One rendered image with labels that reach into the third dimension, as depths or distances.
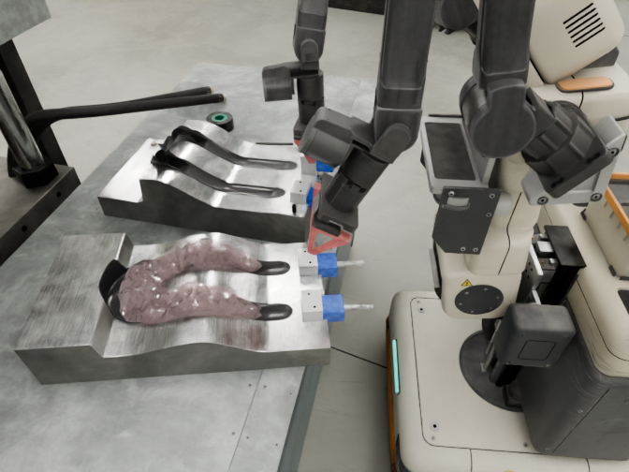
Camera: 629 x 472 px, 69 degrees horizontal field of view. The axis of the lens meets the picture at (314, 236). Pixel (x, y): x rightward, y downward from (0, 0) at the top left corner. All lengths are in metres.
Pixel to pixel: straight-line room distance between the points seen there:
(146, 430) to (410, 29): 0.70
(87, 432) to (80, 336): 0.15
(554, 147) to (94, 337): 0.73
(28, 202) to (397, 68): 1.05
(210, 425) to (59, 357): 0.27
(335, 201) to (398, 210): 1.72
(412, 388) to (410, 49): 1.07
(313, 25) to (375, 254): 1.38
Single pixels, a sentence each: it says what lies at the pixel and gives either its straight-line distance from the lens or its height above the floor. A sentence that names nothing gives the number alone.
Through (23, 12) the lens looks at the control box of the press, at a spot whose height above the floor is 1.11.
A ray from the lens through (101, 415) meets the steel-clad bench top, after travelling 0.88.
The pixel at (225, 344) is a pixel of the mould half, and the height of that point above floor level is 0.89.
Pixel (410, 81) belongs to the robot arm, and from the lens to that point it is 0.60.
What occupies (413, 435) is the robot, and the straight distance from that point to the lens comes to 1.39.
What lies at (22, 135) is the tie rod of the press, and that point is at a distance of 1.37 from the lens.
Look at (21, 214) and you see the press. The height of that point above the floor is 0.79.
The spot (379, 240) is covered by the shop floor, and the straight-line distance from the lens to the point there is 2.23.
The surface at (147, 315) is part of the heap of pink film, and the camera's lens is 0.86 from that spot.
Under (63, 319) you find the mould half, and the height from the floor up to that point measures 0.91.
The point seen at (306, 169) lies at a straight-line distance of 1.09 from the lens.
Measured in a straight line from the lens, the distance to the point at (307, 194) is 1.01.
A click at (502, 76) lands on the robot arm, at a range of 0.61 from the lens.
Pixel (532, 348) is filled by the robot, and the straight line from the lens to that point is 1.11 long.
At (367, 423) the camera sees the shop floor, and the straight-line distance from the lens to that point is 1.69.
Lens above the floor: 1.54
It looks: 44 degrees down
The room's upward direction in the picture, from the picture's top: straight up
